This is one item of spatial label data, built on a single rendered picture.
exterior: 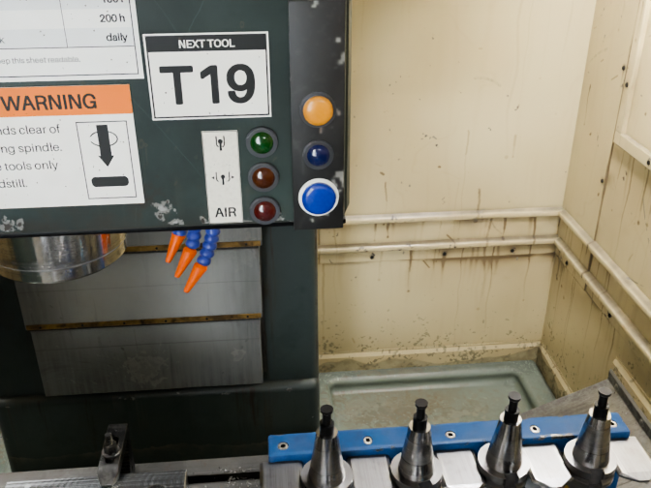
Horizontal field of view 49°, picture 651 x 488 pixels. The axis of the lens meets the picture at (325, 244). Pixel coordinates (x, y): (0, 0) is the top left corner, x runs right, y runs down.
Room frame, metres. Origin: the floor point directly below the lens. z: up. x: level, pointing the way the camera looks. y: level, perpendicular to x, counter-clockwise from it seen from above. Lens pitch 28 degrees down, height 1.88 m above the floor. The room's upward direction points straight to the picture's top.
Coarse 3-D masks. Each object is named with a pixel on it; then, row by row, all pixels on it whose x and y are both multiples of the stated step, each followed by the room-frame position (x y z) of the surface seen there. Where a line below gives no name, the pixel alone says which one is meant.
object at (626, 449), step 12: (612, 444) 0.70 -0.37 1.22; (624, 444) 0.70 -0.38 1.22; (636, 444) 0.70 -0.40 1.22; (624, 456) 0.68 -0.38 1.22; (636, 456) 0.68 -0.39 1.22; (648, 456) 0.68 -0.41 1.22; (624, 468) 0.66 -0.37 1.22; (636, 468) 0.66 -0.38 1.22; (648, 468) 0.66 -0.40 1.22; (636, 480) 0.64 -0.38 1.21; (648, 480) 0.64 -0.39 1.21
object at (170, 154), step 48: (144, 0) 0.58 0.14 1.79; (192, 0) 0.58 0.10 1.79; (240, 0) 0.58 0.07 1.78; (288, 0) 0.59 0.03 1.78; (288, 48) 0.59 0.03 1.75; (144, 96) 0.58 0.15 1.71; (288, 96) 0.59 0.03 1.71; (144, 144) 0.58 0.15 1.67; (192, 144) 0.58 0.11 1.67; (240, 144) 0.58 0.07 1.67; (288, 144) 0.59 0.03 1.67; (144, 192) 0.58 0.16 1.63; (192, 192) 0.58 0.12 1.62; (288, 192) 0.59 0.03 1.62
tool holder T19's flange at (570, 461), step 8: (568, 448) 0.68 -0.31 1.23; (568, 456) 0.67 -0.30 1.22; (568, 464) 0.66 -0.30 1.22; (576, 464) 0.66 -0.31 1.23; (608, 464) 0.66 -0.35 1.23; (616, 464) 0.66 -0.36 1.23; (576, 472) 0.65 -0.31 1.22; (584, 472) 0.65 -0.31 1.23; (592, 472) 0.65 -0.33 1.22; (600, 472) 0.65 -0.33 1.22; (608, 472) 0.65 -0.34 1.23; (576, 480) 0.65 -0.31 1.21; (584, 480) 0.65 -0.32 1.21; (592, 480) 0.65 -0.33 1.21; (600, 480) 0.65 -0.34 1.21; (608, 480) 0.65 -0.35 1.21
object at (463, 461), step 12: (444, 456) 0.68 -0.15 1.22; (456, 456) 0.68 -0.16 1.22; (468, 456) 0.68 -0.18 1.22; (444, 468) 0.66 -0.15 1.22; (456, 468) 0.66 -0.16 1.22; (468, 468) 0.66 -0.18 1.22; (444, 480) 0.64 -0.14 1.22; (456, 480) 0.64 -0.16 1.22; (468, 480) 0.64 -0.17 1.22; (480, 480) 0.64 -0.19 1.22
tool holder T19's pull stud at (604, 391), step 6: (600, 390) 0.67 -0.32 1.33; (606, 390) 0.67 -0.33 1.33; (600, 396) 0.67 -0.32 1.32; (606, 396) 0.67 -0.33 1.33; (600, 402) 0.67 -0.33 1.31; (606, 402) 0.67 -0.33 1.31; (594, 408) 0.67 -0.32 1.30; (600, 408) 0.67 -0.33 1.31; (606, 408) 0.67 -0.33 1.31; (594, 414) 0.67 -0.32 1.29; (600, 414) 0.66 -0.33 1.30; (606, 414) 0.67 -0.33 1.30
